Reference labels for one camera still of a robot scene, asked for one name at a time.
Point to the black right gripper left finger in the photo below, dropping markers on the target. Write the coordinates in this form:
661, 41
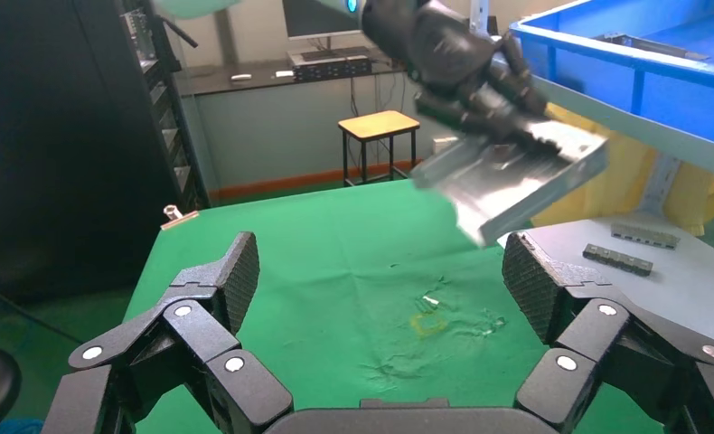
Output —
183, 353

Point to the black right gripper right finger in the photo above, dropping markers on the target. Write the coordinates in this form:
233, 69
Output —
602, 359

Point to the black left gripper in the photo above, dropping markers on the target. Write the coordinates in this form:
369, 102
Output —
435, 42

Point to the stamped sheet metal part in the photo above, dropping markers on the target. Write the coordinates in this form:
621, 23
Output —
644, 45
512, 185

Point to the gray ribbed metal strip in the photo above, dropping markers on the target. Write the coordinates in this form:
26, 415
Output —
617, 260
644, 236

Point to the yellow-topped black stool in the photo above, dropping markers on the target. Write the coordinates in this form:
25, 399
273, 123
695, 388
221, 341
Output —
379, 124

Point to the steel binder clip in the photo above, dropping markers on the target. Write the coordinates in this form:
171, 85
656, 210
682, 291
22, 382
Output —
178, 218

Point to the black rack device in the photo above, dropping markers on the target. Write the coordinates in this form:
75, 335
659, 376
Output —
332, 67

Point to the gray slotted-angle shelf rack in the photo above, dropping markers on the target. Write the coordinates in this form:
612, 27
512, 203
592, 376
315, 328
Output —
632, 129

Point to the yellow mesh bag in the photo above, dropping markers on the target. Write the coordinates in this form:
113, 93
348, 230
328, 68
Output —
620, 180

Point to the small white scrap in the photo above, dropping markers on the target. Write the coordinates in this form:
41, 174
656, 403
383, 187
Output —
430, 300

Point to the black computer monitor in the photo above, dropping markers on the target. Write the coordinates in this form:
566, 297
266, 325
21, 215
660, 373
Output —
315, 18

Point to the small white device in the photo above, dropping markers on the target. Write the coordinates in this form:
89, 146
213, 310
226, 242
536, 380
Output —
241, 76
284, 73

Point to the blue plastic bin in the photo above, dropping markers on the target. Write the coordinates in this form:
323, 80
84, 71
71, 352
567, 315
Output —
692, 102

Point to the black equipment cabinet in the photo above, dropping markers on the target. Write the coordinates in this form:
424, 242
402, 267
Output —
63, 150

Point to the dark office desk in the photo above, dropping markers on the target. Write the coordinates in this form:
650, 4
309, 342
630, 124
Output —
231, 85

